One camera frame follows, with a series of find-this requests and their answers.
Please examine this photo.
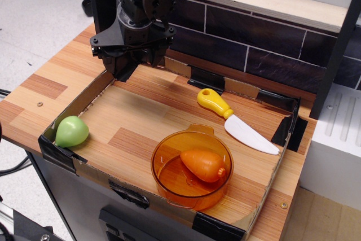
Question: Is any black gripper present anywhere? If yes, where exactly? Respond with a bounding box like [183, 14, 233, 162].
[90, 19, 176, 79]

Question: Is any orange toy carrot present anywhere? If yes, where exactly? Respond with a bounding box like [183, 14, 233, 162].
[180, 149, 226, 183]

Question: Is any transparent orange plastic pot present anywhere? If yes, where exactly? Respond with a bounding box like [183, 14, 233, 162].
[151, 124, 234, 211]

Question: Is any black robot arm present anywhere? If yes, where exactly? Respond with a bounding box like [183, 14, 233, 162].
[90, 0, 176, 82]

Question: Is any cardboard fence with black tape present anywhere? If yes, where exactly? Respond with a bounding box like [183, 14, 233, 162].
[39, 58, 314, 240]

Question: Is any black caster wheel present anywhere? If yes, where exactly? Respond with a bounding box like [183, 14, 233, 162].
[81, 0, 93, 17]

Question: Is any green toy pear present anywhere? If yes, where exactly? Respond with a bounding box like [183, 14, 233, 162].
[55, 116, 89, 148]

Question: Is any dark brick backsplash panel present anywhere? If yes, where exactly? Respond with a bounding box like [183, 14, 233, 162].
[166, 0, 361, 95]

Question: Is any black equipment bottom left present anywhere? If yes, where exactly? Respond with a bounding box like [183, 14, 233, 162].
[1, 198, 61, 241]

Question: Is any white grooved block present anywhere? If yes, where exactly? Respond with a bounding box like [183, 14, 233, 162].
[300, 84, 360, 209]

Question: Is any yellow handled toy knife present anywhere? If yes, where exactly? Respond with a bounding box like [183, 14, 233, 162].
[197, 88, 280, 155]

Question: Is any black vertical post right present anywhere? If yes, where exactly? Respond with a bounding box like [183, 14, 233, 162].
[309, 0, 360, 120]

